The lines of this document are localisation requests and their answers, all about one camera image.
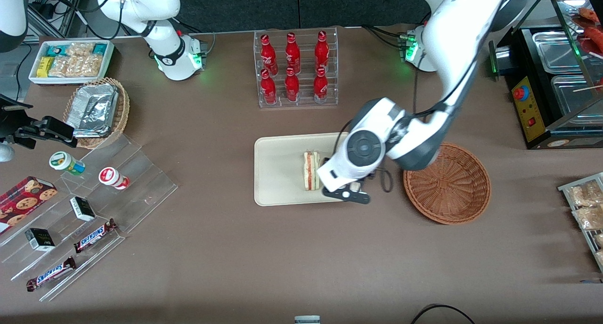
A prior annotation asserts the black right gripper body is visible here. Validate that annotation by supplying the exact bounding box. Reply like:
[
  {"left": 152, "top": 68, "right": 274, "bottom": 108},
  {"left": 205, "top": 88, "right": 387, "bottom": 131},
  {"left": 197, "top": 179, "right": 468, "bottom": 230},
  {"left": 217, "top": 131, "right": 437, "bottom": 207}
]
[{"left": 0, "top": 94, "right": 45, "bottom": 150}]

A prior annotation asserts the triangular sandwich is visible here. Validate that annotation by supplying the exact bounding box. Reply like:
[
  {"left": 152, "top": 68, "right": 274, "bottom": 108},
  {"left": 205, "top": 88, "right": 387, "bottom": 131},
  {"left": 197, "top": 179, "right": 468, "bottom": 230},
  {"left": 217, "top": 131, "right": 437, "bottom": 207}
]
[{"left": 302, "top": 150, "right": 322, "bottom": 192}]

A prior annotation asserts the light woven wicker basket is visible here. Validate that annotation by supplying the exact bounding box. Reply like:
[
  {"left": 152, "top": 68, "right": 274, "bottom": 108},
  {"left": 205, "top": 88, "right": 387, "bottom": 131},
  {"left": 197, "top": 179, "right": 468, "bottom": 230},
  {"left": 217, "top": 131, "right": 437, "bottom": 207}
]
[{"left": 62, "top": 77, "right": 130, "bottom": 150}]

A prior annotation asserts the round brown wicker basket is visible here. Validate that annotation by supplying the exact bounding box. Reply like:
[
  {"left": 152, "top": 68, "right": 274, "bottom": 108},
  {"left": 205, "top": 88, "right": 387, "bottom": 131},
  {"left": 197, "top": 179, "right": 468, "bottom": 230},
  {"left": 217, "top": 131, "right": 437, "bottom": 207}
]
[{"left": 403, "top": 142, "right": 492, "bottom": 226}]

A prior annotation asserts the beige plastic tray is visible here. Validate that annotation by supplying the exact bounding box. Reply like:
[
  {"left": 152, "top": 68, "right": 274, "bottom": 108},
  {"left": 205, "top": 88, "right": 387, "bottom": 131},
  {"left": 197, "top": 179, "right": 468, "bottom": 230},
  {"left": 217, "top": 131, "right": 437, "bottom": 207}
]
[{"left": 254, "top": 132, "right": 362, "bottom": 207}]

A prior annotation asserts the green lidded small drink bottle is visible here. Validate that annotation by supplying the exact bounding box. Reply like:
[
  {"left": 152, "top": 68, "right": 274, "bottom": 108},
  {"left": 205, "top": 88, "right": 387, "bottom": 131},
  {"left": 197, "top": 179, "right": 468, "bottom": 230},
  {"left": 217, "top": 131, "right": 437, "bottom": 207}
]
[{"left": 49, "top": 151, "right": 87, "bottom": 177}]

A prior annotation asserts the aluminium foil container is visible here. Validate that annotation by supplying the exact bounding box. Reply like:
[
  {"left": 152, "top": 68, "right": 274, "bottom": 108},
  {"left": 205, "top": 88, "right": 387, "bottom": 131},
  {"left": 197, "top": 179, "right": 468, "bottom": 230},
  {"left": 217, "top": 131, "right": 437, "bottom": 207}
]
[{"left": 65, "top": 83, "right": 119, "bottom": 139}]

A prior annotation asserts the white rectangular snack bin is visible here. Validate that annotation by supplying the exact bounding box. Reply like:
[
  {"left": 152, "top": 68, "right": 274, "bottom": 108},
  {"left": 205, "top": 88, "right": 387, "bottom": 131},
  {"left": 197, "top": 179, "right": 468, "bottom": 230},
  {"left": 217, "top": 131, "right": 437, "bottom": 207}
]
[{"left": 28, "top": 39, "right": 115, "bottom": 86}]

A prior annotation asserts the clear bag of crackers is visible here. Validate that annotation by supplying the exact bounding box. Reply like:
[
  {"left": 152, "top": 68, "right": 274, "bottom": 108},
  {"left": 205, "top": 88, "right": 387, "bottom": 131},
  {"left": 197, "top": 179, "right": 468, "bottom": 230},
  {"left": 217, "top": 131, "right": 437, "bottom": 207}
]
[
  {"left": 66, "top": 42, "right": 95, "bottom": 57},
  {"left": 68, "top": 54, "right": 103, "bottom": 78},
  {"left": 49, "top": 56, "right": 72, "bottom": 78}
]

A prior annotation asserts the yellow snack packet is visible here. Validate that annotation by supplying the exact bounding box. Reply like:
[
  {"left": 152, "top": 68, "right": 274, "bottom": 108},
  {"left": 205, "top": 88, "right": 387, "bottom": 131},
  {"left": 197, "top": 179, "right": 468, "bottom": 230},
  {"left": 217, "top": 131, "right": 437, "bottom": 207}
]
[{"left": 36, "top": 56, "right": 54, "bottom": 79}]

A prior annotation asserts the red lidded small drink bottle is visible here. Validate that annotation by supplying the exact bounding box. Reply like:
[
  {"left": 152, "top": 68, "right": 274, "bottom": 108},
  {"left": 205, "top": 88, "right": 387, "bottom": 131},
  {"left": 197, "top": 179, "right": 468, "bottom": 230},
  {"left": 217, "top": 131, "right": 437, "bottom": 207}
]
[{"left": 98, "top": 166, "right": 130, "bottom": 191}]

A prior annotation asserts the red cookie box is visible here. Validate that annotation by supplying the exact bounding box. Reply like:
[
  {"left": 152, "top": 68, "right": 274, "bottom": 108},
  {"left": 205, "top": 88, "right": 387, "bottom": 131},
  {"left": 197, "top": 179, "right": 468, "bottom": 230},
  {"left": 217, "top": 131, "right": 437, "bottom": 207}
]
[{"left": 0, "top": 175, "right": 58, "bottom": 235}]

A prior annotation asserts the small black box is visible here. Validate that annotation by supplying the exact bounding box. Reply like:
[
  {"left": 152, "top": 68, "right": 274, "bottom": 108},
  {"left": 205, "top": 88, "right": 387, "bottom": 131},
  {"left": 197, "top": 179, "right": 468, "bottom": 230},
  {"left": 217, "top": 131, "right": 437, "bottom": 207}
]
[
  {"left": 24, "top": 227, "right": 56, "bottom": 252},
  {"left": 69, "top": 196, "right": 97, "bottom": 222}
]

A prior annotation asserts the clear acrylic stepped stand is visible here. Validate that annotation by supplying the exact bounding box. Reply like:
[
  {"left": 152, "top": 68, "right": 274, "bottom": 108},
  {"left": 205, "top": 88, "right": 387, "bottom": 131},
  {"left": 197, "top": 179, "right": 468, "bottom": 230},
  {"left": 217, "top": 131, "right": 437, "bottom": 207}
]
[
  {"left": 57, "top": 133, "right": 179, "bottom": 235},
  {"left": 0, "top": 192, "right": 126, "bottom": 302}
]

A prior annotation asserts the clear acrylic bottle rack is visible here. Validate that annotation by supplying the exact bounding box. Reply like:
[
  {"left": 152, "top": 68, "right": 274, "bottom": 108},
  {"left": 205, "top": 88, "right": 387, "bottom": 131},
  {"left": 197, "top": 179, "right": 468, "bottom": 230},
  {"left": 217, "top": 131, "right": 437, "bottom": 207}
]
[{"left": 253, "top": 27, "right": 339, "bottom": 109}]

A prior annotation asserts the Snickers chocolate bar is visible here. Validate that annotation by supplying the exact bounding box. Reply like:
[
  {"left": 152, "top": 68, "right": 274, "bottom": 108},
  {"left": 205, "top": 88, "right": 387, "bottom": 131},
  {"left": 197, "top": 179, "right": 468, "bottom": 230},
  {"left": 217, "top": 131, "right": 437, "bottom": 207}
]
[
  {"left": 73, "top": 218, "right": 119, "bottom": 254},
  {"left": 25, "top": 256, "right": 77, "bottom": 292}
]

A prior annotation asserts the red cola bottle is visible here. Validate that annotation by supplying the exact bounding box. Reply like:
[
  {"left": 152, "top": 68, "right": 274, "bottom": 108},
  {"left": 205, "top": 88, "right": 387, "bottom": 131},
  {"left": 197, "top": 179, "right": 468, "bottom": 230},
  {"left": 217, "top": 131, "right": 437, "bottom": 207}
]
[
  {"left": 284, "top": 67, "right": 301, "bottom": 103},
  {"left": 260, "top": 69, "right": 278, "bottom": 105},
  {"left": 285, "top": 32, "right": 302, "bottom": 74},
  {"left": 314, "top": 30, "right": 330, "bottom": 73},
  {"left": 260, "top": 34, "right": 279, "bottom": 76},
  {"left": 313, "top": 66, "right": 329, "bottom": 104}
]

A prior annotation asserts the dark fabric partition panel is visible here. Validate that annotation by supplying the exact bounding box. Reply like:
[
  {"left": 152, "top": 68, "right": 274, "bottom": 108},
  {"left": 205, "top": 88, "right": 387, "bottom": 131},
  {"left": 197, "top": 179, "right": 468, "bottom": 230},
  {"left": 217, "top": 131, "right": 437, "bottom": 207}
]
[
  {"left": 171, "top": 0, "right": 300, "bottom": 33},
  {"left": 299, "top": 0, "right": 432, "bottom": 29}
]

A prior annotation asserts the black hot food display machine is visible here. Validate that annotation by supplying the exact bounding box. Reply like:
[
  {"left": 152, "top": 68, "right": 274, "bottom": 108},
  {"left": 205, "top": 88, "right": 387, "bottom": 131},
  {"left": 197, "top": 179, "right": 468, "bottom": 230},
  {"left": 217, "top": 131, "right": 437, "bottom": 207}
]
[{"left": 488, "top": 0, "right": 603, "bottom": 151}]

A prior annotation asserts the stainless steel food pan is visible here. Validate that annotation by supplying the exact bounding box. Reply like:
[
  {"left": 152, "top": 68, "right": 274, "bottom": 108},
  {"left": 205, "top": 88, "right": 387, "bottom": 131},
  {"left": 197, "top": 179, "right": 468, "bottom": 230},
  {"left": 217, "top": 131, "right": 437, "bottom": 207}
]
[
  {"left": 550, "top": 73, "right": 603, "bottom": 119},
  {"left": 531, "top": 30, "right": 584, "bottom": 75}
]

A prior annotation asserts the red sausage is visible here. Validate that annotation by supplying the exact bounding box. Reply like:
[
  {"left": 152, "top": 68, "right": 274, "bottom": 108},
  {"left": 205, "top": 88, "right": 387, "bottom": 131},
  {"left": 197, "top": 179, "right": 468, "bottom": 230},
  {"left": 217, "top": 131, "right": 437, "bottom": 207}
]
[
  {"left": 578, "top": 7, "right": 603, "bottom": 24},
  {"left": 583, "top": 26, "right": 603, "bottom": 52}
]

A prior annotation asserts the aluminium frame rack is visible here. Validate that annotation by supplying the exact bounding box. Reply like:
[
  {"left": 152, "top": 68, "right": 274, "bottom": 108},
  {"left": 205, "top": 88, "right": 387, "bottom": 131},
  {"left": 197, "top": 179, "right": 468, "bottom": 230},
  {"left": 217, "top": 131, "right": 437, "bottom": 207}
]
[{"left": 26, "top": 0, "right": 89, "bottom": 39}]

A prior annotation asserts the black left base cable bundle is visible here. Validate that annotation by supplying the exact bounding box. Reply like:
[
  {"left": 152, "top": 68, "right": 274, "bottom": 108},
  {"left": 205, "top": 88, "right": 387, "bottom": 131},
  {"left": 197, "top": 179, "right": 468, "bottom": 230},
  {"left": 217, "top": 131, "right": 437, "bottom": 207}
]
[{"left": 362, "top": 24, "right": 408, "bottom": 50}]

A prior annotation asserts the black base cable bundle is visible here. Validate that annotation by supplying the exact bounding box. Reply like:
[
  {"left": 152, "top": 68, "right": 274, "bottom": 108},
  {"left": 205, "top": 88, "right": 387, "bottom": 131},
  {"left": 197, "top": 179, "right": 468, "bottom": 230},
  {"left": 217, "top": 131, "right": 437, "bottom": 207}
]
[
  {"left": 362, "top": 24, "right": 408, "bottom": 50},
  {"left": 173, "top": 17, "right": 216, "bottom": 49}
]

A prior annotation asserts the black curved table cable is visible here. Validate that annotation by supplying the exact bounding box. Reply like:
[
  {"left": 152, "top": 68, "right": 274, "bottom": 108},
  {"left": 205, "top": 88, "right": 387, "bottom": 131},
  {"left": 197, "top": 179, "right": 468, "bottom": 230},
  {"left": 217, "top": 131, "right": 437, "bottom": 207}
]
[{"left": 409, "top": 304, "right": 477, "bottom": 324}]

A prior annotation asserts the black right base cable bundle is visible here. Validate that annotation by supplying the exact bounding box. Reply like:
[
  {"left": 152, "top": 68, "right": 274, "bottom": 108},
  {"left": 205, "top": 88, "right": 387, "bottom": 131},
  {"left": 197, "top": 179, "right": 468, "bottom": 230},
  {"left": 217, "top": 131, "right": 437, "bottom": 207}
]
[{"left": 173, "top": 17, "right": 216, "bottom": 49}]

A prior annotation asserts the grey wire snack rack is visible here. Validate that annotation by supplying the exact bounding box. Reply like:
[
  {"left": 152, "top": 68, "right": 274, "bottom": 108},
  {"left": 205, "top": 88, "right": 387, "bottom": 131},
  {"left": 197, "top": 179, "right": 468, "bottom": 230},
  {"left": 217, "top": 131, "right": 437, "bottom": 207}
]
[{"left": 557, "top": 172, "right": 603, "bottom": 273}]

